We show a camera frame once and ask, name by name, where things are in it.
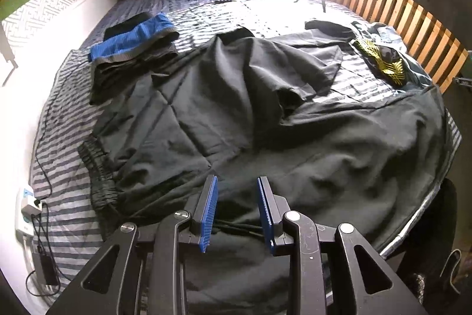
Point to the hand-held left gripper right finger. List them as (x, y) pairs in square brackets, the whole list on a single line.
[(267, 215)]

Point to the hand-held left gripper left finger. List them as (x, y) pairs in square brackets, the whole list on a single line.
[(208, 215)]

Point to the large black garment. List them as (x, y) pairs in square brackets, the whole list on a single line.
[(295, 152)]

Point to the black elastic waistband shorts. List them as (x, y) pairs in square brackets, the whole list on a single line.
[(99, 182)]

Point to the grey striped quilted blanket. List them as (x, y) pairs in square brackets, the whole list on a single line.
[(62, 167)]

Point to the folded black garment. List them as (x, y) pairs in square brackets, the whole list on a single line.
[(118, 75)]

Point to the black power adapter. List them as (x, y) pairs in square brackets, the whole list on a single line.
[(46, 269)]

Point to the grey plug charger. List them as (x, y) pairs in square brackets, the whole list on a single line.
[(31, 208)]

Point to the white power strip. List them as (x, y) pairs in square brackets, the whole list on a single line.
[(22, 226)]

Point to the black yellow patterned shirt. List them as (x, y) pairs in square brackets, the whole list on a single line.
[(387, 69)]

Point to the folded blue black shorts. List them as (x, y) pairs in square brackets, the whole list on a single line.
[(129, 38)]

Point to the small black garment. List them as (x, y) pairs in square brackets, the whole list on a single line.
[(328, 28)]

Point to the grey yellow patterned garment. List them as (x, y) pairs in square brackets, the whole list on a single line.
[(413, 71)]

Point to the black power strip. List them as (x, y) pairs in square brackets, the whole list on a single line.
[(223, 1)]

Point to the wooden slatted bed rail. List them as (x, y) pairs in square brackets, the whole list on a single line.
[(416, 27)]

